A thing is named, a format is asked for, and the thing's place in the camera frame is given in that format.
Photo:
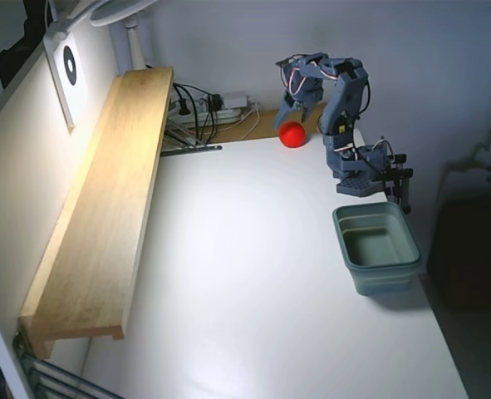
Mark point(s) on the white desk lamp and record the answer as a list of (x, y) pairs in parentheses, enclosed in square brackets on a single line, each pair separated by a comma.
[(135, 45)]

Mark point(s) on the large black table clamp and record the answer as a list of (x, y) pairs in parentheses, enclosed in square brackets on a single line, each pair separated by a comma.
[(399, 183)]

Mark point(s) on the grey plastic container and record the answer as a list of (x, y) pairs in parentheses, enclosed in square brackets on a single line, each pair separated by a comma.
[(378, 282)]

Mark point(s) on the blue-grey gripper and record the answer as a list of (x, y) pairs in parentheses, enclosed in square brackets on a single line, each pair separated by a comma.
[(296, 104)]

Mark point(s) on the red ball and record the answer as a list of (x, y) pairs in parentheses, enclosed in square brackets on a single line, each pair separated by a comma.
[(293, 135)]

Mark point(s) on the white power adapter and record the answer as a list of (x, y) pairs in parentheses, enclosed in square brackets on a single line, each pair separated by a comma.
[(234, 99)]

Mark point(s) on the metal shelf bracket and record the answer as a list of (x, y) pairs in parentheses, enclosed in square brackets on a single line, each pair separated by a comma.
[(62, 376), (191, 148)]

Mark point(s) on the blue-grey robot arm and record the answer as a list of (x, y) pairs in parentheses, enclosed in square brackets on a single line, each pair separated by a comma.
[(345, 99)]

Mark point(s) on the black power plug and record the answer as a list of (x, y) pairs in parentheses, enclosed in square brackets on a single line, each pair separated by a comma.
[(214, 103), (183, 109)]

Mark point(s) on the long wooden shelf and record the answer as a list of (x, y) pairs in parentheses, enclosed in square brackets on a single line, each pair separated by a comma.
[(104, 208)]

